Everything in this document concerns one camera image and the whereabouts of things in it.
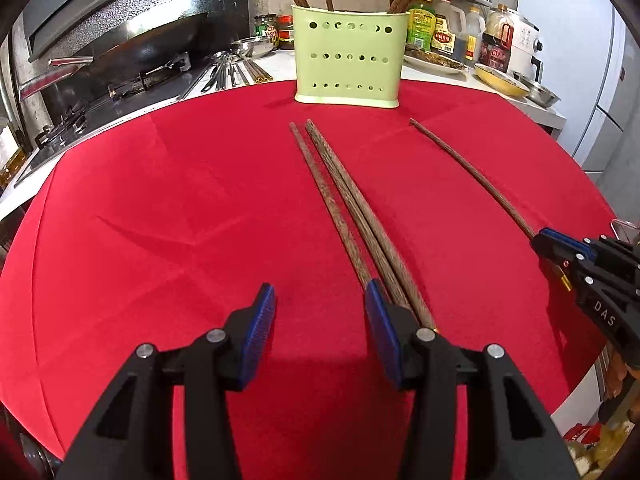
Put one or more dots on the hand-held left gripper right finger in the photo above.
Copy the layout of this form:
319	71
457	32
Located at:
382	335

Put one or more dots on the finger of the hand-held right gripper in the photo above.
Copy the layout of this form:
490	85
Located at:
565	242
552	255

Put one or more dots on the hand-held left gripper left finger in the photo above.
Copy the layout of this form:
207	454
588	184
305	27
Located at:
257	335

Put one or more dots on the green plastic chopstick holder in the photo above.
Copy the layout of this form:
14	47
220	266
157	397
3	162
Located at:
350	40

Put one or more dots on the snack bags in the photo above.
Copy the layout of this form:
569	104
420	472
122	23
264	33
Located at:
585	440

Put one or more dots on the white refrigerator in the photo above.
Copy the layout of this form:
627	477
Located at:
607	125

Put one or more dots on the red tablecloth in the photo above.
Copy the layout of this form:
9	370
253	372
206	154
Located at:
175	210

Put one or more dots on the wide steel bowl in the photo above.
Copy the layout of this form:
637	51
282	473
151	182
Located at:
540	94

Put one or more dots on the yellow bowl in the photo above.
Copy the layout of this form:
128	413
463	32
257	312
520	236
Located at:
500	81

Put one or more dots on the white kitchen appliance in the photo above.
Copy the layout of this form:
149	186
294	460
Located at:
525	40

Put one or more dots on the plate of food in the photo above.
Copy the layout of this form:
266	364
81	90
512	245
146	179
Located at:
435	60

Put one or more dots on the clear bottle yellow cap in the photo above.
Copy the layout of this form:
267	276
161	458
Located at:
474	35

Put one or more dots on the large soy sauce jug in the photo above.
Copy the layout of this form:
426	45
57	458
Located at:
447	30

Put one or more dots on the green plastic bottle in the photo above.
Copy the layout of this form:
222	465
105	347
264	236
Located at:
421	25

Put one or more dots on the bundle of gold metal chopsticks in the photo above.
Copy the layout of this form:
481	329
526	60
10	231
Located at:
257	70

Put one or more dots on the bundle of steel spoons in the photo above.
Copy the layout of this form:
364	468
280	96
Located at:
222	67

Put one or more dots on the black gas stove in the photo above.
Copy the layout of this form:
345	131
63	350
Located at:
90	110

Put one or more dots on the small steel bowl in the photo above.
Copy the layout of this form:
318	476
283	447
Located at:
252	47

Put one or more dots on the clear cooking oil bottle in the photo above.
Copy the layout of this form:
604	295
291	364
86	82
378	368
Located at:
9	160

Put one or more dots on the green lid jar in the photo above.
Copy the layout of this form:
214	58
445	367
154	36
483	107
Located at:
265	27

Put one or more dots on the black wok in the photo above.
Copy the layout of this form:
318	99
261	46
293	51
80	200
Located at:
145	45

